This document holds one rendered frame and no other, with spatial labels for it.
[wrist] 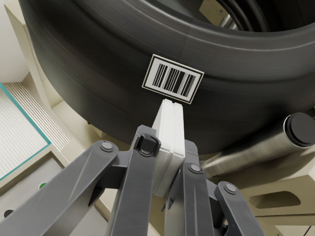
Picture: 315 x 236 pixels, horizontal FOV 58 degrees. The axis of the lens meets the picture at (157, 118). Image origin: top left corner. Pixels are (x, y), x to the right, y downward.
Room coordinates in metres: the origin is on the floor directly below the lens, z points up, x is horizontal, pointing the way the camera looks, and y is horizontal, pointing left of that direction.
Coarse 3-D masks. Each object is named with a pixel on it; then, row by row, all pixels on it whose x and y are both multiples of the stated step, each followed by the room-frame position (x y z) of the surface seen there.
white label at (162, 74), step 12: (156, 60) 0.30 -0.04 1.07; (168, 60) 0.30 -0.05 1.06; (156, 72) 0.31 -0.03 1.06; (168, 72) 0.31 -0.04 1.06; (180, 72) 0.31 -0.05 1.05; (192, 72) 0.31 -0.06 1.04; (144, 84) 0.31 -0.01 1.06; (156, 84) 0.32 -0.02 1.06; (168, 84) 0.32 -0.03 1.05; (180, 84) 0.32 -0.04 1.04; (192, 84) 0.32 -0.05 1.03; (180, 96) 0.32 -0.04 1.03; (192, 96) 0.32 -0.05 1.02
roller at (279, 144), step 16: (272, 128) 0.39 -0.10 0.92; (288, 128) 0.36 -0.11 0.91; (304, 128) 0.36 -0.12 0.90; (240, 144) 0.47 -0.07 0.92; (256, 144) 0.42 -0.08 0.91; (272, 144) 0.39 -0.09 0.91; (288, 144) 0.37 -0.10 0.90; (304, 144) 0.36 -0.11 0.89; (208, 160) 0.61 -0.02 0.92; (224, 160) 0.52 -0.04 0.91; (240, 160) 0.47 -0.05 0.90; (256, 160) 0.44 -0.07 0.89; (208, 176) 0.61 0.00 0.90; (224, 176) 0.58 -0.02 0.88
